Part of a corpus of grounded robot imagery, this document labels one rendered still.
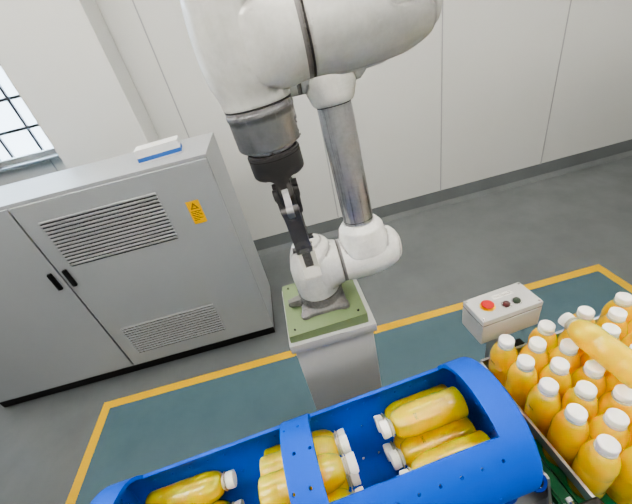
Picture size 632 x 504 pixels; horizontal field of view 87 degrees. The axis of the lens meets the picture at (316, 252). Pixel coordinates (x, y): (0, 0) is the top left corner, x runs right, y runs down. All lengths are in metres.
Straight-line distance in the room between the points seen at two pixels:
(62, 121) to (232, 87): 2.78
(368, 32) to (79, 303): 2.43
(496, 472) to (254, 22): 0.81
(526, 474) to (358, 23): 0.80
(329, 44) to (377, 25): 0.05
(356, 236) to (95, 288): 1.84
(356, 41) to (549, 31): 3.69
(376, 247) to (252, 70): 0.80
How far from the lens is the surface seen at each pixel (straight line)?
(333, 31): 0.43
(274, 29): 0.42
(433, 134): 3.65
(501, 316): 1.14
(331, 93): 0.98
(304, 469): 0.75
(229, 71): 0.43
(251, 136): 0.45
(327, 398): 1.53
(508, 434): 0.81
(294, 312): 1.29
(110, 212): 2.19
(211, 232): 2.13
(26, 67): 3.18
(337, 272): 1.14
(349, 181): 1.04
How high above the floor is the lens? 1.91
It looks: 34 degrees down
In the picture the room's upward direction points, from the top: 14 degrees counter-clockwise
